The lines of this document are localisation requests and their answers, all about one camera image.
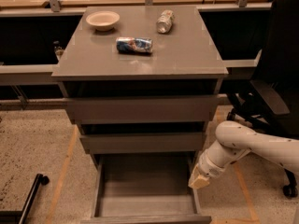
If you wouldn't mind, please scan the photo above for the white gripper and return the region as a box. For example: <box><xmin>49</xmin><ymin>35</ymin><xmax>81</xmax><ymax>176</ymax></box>
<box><xmin>188</xmin><ymin>151</ymin><xmax>225</xmax><ymax>189</ymax></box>

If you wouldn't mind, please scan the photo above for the grey bottom drawer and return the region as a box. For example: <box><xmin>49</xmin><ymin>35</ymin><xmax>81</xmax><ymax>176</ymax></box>
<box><xmin>81</xmin><ymin>153</ymin><xmax>211</xmax><ymax>224</ymax></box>

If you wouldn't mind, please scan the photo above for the grey drawer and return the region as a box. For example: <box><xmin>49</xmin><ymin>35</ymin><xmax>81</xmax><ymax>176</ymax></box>
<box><xmin>81</xmin><ymin>153</ymin><xmax>211</xmax><ymax>224</ymax></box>
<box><xmin>66</xmin><ymin>95</ymin><xmax>218</xmax><ymax>124</ymax></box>
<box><xmin>80</xmin><ymin>132</ymin><xmax>206</xmax><ymax>154</ymax></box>

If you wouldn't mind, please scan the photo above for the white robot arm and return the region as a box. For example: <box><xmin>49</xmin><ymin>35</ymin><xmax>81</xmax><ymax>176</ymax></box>
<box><xmin>189</xmin><ymin>120</ymin><xmax>299</xmax><ymax>189</ymax></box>

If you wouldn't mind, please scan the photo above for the grey middle drawer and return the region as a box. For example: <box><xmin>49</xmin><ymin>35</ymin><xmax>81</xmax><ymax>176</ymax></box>
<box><xmin>80</xmin><ymin>132</ymin><xmax>206</xmax><ymax>154</ymax></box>

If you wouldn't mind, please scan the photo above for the grey top drawer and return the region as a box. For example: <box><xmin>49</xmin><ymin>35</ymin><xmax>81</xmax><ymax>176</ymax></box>
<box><xmin>66</xmin><ymin>95</ymin><xmax>218</xmax><ymax>124</ymax></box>

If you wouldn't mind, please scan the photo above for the grey drawer cabinet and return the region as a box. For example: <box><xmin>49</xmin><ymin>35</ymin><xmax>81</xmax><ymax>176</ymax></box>
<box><xmin>51</xmin><ymin>5</ymin><xmax>229</xmax><ymax>170</ymax></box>

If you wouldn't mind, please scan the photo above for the black office chair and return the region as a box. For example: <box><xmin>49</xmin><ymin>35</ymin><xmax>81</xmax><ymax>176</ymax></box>
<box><xmin>225</xmin><ymin>0</ymin><xmax>299</xmax><ymax>200</ymax></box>

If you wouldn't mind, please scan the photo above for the blue crushed soda can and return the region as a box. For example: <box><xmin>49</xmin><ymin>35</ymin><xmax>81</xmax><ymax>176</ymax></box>
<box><xmin>116</xmin><ymin>37</ymin><xmax>153</xmax><ymax>54</ymax></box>

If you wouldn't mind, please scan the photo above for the clear plastic water bottle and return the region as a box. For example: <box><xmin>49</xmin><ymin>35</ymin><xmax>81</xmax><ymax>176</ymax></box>
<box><xmin>156</xmin><ymin>9</ymin><xmax>175</xmax><ymax>34</ymax></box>

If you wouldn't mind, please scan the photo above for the white paper bowl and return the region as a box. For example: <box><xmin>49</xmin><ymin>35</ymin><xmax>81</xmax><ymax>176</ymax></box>
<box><xmin>86</xmin><ymin>11</ymin><xmax>120</xmax><ymax>32</ymax></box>

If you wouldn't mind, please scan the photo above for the black wheeled base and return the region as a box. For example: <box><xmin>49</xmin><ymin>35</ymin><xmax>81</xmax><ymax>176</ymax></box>
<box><xmin>0</xmin><ymin>174</ymin><xmax>50</xmax><ymax>224</ymax></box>

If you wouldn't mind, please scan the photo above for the grey long desk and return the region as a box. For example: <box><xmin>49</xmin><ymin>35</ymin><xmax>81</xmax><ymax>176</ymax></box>
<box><xmin>1</xmin><ymin>0</ymin><xmax>273</xmax><ymax>104</ymax></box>

